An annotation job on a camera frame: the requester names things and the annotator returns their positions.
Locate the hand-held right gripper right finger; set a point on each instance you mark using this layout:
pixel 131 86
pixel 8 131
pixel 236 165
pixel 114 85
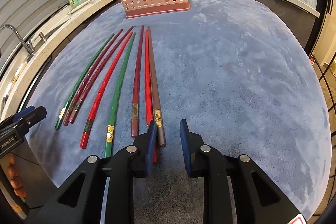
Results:
pixel 185 150

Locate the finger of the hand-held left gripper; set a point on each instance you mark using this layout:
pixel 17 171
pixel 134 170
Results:
pixel 36 112
pixel 13 128

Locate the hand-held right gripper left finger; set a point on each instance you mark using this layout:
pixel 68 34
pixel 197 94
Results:
pixel 151 146

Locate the brown chopstick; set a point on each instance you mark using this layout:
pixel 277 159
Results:
pixel 160 134

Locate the green chopstick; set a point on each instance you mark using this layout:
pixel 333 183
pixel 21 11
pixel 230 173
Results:
pixel 109 145
pixel 59 121

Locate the dark red chopstick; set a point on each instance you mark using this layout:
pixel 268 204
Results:
pixel 74 113
pixel 135 127
pixel 67 117

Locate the person's left hand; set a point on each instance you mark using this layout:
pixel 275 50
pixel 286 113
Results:
pixel 14 176

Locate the chrome faucet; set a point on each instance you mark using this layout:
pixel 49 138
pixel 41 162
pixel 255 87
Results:
pixel 26 44

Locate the chrome sink knob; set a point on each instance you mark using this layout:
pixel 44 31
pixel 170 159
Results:
pixel 42 36

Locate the blue fleece mat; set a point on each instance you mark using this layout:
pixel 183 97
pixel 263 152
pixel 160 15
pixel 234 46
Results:
pixel 223 69

